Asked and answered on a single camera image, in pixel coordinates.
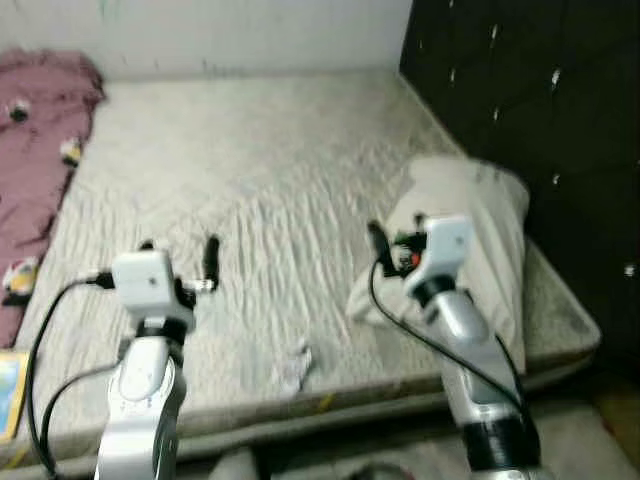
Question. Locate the white pillow with green leaf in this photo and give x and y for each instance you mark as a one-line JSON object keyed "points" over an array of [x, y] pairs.
{"points": [[480, 230]]}

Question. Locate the white cloth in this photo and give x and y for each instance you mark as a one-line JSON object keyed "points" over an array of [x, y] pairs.
{"points": [[295, 368]]}

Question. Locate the yellow and blue book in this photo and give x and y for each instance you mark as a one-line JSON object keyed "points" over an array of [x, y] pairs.
{"points": [[10, 395]]}

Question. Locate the white quilted mattress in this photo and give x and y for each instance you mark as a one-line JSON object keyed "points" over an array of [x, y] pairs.
{"points": [[250, 200]]}

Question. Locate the pink printed blanket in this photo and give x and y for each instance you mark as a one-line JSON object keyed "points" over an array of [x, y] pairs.
{"points": [[40, 150]]}

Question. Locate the black tufted headboard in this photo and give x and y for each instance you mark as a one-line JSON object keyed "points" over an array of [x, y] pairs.
{"points": [[520, 120]]}

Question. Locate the silver left robot leg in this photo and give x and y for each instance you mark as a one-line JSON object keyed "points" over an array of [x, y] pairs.
{"points": [[235, 468]]}

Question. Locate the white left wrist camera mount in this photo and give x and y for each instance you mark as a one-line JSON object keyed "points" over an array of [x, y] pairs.
{"points": [[145, 280]]}

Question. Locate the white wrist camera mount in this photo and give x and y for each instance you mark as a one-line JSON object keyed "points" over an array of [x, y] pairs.
{"points": [[145, 280], [445, 245]]}

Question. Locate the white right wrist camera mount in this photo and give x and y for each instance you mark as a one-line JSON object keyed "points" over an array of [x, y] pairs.
{"points": [[445, 245]]}

